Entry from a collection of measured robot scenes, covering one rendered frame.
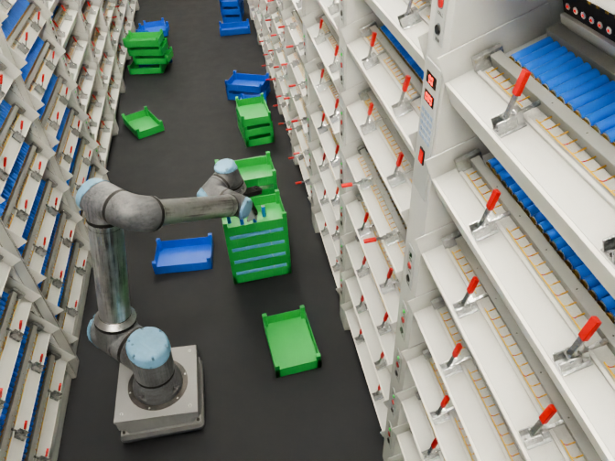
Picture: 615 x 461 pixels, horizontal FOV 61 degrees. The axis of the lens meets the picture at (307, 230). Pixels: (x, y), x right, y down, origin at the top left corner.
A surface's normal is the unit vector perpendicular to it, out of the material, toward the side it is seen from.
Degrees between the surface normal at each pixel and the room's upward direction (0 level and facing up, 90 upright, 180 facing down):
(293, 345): 0
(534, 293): 22
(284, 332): 0
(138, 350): 10
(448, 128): 90
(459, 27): 90
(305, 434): 0
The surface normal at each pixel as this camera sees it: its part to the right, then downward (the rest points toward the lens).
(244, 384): -0.04, -0.76
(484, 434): -0.41, -0.64
